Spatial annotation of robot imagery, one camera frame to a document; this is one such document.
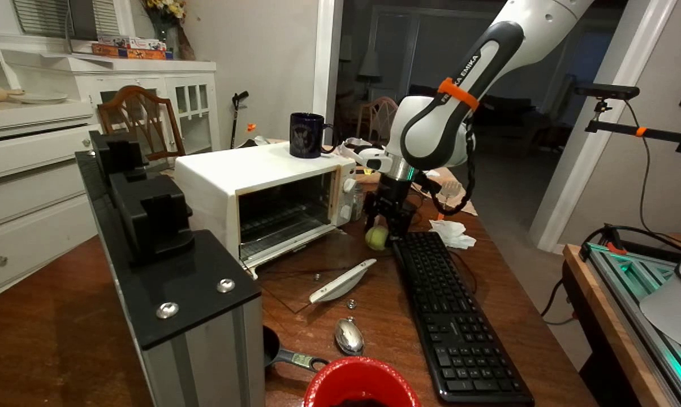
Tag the white toaster oven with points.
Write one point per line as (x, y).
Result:
(234, 184)

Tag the green framed device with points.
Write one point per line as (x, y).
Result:
(634, 284)

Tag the white teapot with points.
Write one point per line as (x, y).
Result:
(372, 158)

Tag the dark wooden chair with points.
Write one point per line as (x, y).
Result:
(139, 120)

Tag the black measuring cup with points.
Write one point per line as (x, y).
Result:
(278, 354)

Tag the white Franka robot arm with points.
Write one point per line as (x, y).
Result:
(466, 82)

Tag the white hutch cabinet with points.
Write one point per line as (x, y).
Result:
(182, 94)

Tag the small metal screw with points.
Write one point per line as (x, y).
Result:
(351, 304)

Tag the black and aluminium mount post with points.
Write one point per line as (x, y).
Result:
(182, 302)

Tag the grey sheet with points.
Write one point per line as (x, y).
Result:
(674, 308)

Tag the black computer keyboard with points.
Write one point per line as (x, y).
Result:
(448, 317)

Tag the yellow flower vase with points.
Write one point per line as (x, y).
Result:
(165, 19)

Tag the orange basket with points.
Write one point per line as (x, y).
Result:
(127, 51)

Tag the black mug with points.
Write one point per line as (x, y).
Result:
(307, 137)

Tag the green tennis ball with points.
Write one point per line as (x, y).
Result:
(376, 239)

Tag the silver metal spoon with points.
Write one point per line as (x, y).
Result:
(350, 334)

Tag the red bowl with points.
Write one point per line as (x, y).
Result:
(354, 380)

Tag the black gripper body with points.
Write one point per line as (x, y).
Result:
(389, 196)

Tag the white drawer dresser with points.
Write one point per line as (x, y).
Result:
(23, 194)

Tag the black tripod boom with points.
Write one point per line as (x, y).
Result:
(640, 131)

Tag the wooden side table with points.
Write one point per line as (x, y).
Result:
(602, 324)

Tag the crumpled white tissue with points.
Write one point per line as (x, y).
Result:
(453, 234)

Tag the wooden dining chair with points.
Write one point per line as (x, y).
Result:
(376, 120)

